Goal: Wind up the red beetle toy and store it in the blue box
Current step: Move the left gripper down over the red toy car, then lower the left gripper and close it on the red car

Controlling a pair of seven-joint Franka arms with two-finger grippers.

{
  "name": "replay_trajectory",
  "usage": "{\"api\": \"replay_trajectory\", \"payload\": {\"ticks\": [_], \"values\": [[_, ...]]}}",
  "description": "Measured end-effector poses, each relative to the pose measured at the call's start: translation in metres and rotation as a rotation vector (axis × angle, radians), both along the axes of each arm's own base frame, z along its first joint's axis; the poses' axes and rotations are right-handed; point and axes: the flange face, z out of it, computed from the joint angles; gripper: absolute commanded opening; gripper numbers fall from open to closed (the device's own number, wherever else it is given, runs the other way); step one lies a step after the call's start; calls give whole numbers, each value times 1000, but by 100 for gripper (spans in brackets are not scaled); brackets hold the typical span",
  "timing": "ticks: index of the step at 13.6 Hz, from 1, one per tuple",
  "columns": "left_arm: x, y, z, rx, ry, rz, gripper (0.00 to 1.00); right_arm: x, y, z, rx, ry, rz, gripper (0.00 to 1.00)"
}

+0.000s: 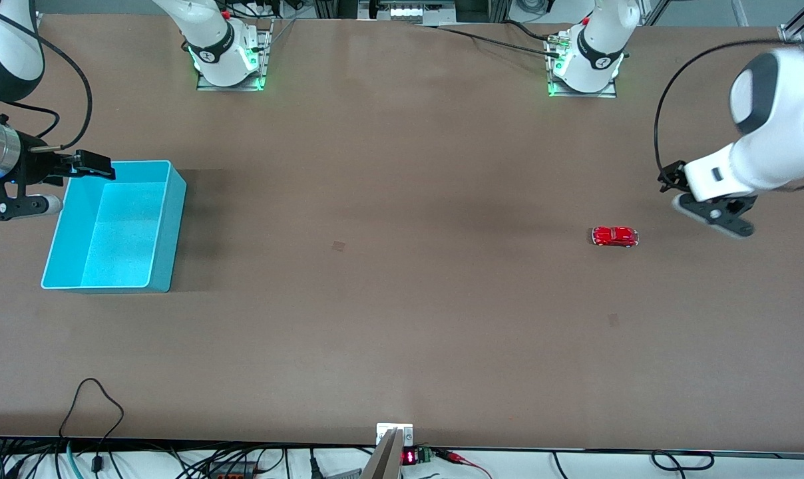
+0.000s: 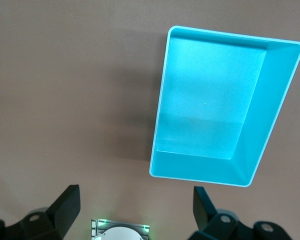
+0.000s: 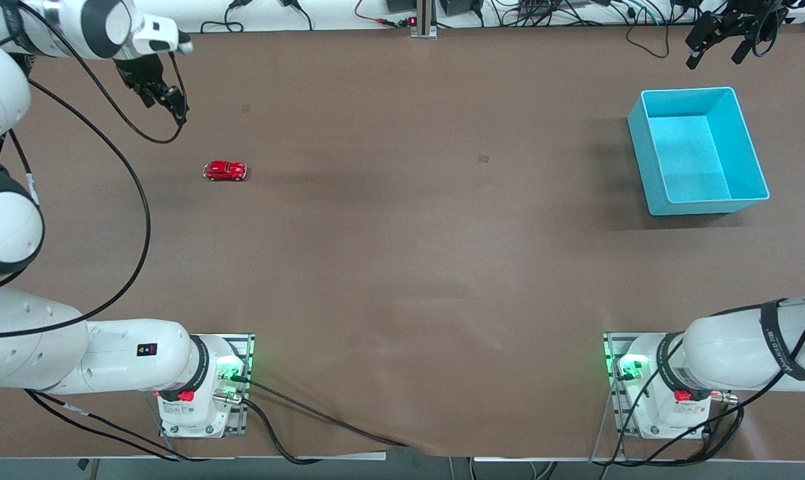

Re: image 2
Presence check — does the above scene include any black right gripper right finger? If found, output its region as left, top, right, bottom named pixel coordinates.
left=187, top=186, right=290, bottom=240

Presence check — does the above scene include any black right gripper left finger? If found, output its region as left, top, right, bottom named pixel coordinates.
left=0, top=184, right=81, bottom=240

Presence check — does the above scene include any blue plastic box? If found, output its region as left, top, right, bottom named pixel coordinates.
left=148, top=24, right=300, bottom=188

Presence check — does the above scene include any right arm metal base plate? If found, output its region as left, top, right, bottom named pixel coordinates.
left=90, top=218, right=151, bottom=240

